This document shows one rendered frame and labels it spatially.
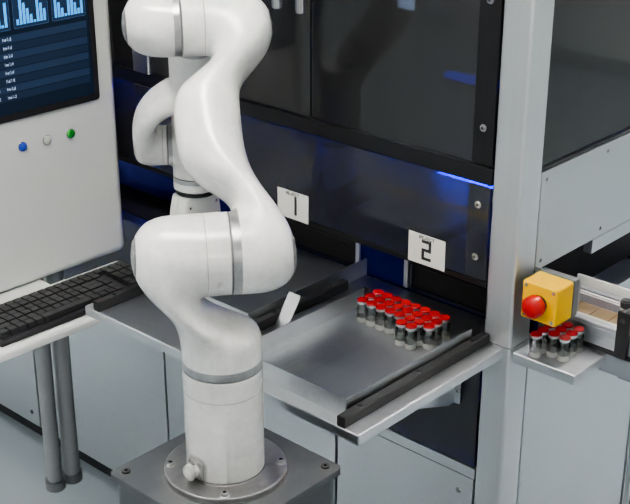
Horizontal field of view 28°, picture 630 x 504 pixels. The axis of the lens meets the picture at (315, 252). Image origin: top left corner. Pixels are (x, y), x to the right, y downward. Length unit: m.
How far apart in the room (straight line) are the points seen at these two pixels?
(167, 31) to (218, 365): 0.51
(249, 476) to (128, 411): 1.34
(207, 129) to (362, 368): 0.58
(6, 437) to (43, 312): 1.24
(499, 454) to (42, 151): 1.12
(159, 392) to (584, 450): 1.04
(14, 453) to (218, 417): 1.89
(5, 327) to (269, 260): 0.90
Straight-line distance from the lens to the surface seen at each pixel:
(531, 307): 2.18
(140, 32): 1.94
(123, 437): 3.30
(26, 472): 3.61
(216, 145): 1.82
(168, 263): 1.74
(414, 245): 2.34
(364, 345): 2.28
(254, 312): 2.33
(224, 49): 1.91
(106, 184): 2.82
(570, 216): 2.34
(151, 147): 2.34
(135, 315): 2.41
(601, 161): 2.38
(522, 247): 2.22
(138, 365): 3.13
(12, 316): 2.57
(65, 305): 2.59
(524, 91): 2.11
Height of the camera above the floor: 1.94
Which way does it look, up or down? 24 degrees down
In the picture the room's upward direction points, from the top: straight up
